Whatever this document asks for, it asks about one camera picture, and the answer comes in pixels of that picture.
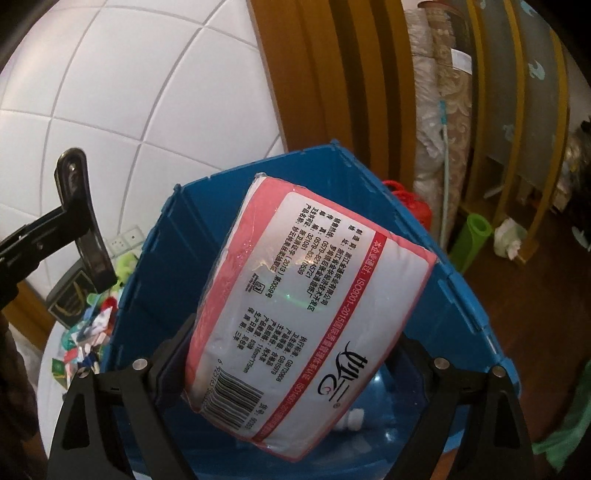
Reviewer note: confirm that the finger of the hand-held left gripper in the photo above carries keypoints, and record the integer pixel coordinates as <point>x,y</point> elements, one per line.
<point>87,230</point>

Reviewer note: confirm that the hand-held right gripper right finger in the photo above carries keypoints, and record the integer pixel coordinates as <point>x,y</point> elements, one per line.
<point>424,374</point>

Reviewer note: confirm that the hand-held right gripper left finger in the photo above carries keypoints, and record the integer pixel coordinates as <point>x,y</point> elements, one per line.
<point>171,365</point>

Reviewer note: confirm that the blue plastic crate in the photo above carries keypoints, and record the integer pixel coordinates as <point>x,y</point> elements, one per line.
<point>217,221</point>

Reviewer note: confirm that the pink white tissue pack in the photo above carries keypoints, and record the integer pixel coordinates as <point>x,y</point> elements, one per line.
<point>300,300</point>

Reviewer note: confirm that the light green crumpled cloth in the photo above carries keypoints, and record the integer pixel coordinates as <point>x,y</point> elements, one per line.
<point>125,270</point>

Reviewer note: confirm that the black box with gold print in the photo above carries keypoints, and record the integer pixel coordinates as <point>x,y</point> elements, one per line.
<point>69,300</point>

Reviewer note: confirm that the white capped small bottle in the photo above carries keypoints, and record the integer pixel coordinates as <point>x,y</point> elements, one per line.
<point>353,421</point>

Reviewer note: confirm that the pile of colourful small packets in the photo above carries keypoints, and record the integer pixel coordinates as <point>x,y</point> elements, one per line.
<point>92,334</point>

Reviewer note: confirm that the green rolled mat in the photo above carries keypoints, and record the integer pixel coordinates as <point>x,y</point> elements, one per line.
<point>472,240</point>

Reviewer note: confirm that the white crumpled plastic bag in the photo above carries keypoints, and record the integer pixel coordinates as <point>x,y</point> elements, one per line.
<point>510,237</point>

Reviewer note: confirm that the red plastic jug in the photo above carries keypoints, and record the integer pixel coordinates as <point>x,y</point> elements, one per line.
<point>413,205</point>

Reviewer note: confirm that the white patterned fabric roll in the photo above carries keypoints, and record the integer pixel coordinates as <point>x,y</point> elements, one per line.
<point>427,138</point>

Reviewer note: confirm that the frosted glass wooden door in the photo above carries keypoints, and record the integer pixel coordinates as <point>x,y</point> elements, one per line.
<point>521,92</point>

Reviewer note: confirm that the beige patterned fabric roll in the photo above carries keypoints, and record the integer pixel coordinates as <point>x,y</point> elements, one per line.
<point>455,69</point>

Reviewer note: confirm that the white wall socket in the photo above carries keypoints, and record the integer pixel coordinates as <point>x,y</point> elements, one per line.
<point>124,239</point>

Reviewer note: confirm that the wooden door frame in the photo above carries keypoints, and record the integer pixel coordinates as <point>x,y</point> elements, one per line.
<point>323,69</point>

